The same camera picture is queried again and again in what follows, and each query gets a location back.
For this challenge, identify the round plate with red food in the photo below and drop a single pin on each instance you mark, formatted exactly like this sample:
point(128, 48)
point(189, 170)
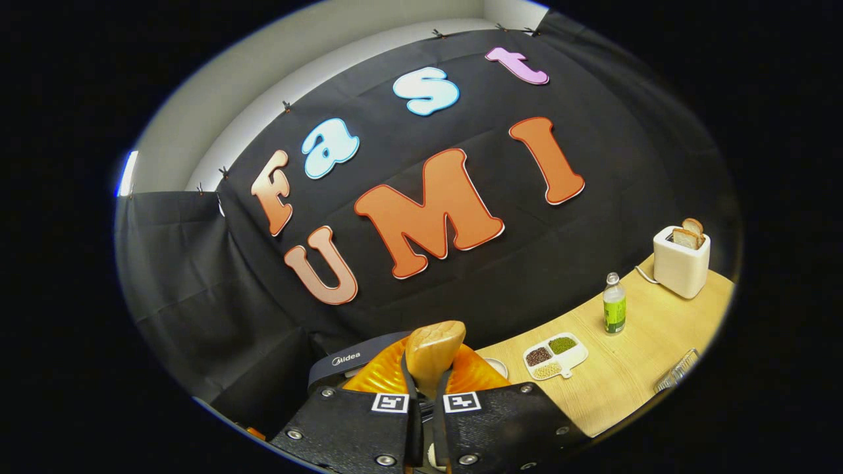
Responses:
point(497, 368)

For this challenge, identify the green label plastic bottle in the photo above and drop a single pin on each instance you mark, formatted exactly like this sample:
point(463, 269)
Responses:
point(614, 313)

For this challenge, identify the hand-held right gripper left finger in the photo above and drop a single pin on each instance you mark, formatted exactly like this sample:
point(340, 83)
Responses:
point(355, 428)

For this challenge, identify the row of black cloth clips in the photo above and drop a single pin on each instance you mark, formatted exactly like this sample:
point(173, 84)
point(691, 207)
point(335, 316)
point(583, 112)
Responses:
point(286, 106)

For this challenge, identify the wooden spoon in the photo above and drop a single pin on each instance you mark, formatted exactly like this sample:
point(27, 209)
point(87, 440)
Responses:
point(431, 352)

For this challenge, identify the black backdrop cloth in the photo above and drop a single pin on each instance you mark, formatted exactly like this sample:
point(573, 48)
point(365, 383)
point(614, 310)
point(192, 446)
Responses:
point(593, 131)

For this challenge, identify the white toaster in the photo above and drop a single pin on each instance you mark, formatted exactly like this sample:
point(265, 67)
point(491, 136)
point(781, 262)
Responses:
point(681, 266)

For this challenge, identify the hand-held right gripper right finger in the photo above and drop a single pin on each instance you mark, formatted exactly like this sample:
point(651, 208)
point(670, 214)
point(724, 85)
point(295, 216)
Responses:
point(500, 428)

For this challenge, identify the dark rice cooker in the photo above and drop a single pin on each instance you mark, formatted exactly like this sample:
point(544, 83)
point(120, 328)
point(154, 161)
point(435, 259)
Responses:
point(342, 361)

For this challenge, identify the white divided bean dish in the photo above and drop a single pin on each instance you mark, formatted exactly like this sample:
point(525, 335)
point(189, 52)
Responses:
point(556, 355)

